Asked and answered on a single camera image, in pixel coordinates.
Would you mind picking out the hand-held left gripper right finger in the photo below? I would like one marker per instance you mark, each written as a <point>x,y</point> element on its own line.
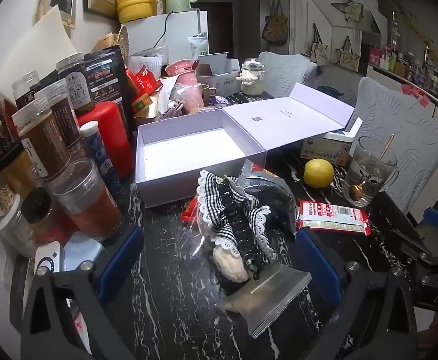
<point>316,258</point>

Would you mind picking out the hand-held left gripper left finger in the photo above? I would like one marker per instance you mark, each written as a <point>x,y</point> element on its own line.
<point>123,258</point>

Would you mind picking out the red white snack packet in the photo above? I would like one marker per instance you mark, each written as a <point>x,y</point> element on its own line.
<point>331,215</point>

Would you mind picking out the plush doll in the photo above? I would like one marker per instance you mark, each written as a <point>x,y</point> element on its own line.
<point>237,210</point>

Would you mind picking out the white gift box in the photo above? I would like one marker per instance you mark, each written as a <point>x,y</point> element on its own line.
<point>189,157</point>

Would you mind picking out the pale blue packet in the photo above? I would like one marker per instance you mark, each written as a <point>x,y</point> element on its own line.
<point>82,251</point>

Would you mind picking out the plastic cup with red contents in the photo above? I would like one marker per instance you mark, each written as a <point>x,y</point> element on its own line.
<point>91,210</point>

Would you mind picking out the silver foil packet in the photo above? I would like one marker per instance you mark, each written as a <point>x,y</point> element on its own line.
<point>267,300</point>

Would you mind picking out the black foil bag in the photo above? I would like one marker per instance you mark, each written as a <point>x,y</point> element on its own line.
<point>275,198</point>

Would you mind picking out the white remote device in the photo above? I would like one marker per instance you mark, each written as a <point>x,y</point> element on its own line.
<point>50,257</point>

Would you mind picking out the clear glass cup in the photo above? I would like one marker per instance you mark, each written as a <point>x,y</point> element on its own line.
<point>368,180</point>

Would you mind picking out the small red snack packet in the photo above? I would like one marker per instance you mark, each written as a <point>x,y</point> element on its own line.
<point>189,212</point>

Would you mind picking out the yellow lemon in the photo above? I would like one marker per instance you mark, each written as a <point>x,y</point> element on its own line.
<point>318,172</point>

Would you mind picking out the thin stirring stick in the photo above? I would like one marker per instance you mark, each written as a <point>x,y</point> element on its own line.
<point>385,148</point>

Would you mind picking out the grey quilted chair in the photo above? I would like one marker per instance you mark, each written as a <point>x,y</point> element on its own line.
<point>290,67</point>
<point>410,131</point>

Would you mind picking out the dark jar with black lid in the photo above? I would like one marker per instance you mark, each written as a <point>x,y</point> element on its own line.
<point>39,206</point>

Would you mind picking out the blue tablet tube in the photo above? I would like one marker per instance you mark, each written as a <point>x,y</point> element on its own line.
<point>102,161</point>

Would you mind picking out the colourful printed medicine box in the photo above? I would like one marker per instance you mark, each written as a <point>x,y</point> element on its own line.
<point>323,150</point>

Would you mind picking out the clear plastic jar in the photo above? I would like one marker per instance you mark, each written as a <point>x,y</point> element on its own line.
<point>14,228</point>

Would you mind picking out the red plastic canister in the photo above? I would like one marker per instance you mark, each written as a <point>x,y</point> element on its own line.
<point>110,135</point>

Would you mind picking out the small white box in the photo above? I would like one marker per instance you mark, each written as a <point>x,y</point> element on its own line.
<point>344,135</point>

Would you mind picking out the pink ribbon bow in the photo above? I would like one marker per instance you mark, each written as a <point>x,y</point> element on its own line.
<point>413,92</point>

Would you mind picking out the jar of pale dried slices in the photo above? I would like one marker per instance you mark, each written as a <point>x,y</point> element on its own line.
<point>1,198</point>

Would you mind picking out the large jar of brown contents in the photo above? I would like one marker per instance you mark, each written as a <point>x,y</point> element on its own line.
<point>42,146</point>

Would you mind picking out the jar with brown label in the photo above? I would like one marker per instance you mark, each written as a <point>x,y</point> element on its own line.
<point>67,120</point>

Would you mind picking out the pile of small candy wrappers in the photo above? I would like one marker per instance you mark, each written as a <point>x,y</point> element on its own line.
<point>174,110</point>

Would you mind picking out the green gold packet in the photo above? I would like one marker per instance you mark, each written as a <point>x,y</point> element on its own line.
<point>142,103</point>

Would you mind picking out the row of small bottles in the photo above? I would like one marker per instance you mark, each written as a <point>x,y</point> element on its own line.
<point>402,62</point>

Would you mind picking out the pink item in plastic wrap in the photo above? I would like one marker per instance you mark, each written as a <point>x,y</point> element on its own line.
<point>190,99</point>

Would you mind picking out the jar with dark printed label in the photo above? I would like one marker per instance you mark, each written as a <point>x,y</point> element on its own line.
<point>78,90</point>

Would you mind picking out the red snack bag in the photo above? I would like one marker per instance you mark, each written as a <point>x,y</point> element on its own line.
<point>144,82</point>

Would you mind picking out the black standing pouch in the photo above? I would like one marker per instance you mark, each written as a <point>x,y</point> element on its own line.
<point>106,78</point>

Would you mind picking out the purple crinkled wrapper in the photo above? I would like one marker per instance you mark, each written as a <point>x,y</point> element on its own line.
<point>219,102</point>

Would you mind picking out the beige printed tote bag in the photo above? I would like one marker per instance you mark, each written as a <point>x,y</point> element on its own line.
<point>320,50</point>
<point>348,58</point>
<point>350,9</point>

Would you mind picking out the beige mug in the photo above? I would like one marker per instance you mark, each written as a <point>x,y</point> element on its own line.
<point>207,90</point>

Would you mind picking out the white figurine jar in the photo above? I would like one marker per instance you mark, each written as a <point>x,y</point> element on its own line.
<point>252,78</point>

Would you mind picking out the jar with black label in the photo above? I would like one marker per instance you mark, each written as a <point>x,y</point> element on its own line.
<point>26,90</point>

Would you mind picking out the printed paper sheet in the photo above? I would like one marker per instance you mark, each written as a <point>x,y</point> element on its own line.
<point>147,63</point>

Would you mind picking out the white cardboard box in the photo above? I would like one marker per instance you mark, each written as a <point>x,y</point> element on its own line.
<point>222,84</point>

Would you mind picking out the patterned woven bag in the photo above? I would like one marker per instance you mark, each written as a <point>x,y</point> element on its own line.
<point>123,41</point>

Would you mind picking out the brown paper bag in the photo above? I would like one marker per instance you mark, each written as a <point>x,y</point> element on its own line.
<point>104,41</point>

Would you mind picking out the white green pouch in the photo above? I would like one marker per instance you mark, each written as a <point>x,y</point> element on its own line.
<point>196,45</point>

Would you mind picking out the white small fridge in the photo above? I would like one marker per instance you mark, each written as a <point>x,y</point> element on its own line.
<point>147,30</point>

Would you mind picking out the white foam board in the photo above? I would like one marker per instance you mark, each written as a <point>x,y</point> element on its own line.
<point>42,41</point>

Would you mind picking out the dark patterned tote bag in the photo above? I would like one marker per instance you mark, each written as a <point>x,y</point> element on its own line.
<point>275,26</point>

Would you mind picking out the yellow pot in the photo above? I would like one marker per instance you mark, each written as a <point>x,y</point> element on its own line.
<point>132,7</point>

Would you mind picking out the beige wall intercom panel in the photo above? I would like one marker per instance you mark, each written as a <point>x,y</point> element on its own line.
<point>59,0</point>

